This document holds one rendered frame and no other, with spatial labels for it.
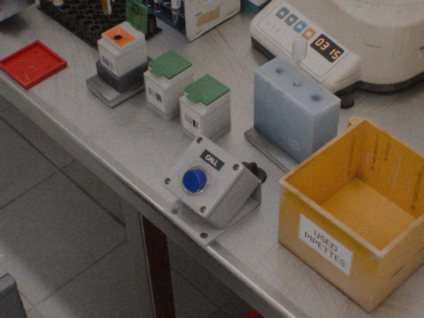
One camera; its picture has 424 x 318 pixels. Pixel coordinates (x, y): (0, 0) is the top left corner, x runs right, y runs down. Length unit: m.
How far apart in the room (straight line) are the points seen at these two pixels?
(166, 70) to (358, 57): 0.24
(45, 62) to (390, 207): 0.50
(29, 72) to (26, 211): 1.04
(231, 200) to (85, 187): 1.30
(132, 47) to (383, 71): 0.31
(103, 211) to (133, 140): 1.09
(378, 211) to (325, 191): 0.06
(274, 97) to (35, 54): 0.37
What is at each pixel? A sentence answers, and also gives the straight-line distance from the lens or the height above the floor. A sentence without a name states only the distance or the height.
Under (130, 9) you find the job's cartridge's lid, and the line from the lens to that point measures 1.07.
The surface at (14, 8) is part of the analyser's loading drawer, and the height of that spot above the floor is 0.90.
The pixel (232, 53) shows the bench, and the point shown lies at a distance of 1.14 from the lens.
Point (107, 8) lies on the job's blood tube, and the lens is 1.18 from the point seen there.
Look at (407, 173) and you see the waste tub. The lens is 0.91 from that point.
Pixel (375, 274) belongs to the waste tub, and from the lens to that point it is 0.82.
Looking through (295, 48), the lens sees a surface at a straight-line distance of 0.91.
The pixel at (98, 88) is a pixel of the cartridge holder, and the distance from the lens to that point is 1.09.
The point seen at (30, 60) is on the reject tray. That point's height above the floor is 0.88.
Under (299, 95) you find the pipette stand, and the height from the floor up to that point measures 0.97.
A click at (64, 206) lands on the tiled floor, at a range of 2.14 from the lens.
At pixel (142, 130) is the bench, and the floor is 0.87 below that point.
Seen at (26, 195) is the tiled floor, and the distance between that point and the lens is 2.19.
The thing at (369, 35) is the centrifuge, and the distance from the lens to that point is 1.03.
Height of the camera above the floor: 1.60
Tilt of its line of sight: 47 degrees down
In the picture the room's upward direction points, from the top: 2 degrees counter-clockwise
